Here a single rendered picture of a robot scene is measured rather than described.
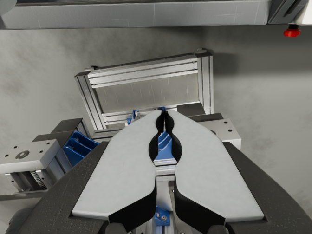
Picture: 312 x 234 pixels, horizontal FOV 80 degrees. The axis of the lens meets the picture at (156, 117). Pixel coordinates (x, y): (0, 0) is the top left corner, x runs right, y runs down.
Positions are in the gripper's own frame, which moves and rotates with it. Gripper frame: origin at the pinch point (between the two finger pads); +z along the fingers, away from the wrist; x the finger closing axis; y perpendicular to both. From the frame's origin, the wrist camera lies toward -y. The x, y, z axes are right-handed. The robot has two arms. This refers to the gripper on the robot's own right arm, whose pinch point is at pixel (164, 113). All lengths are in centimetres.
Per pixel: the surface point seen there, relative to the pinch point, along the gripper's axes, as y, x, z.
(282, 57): 25, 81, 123
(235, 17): -4.3, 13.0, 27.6
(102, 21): -4.2, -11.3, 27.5
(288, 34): 0, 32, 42
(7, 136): 93, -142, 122
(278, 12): -5.0, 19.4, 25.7
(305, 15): -4.6, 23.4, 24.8
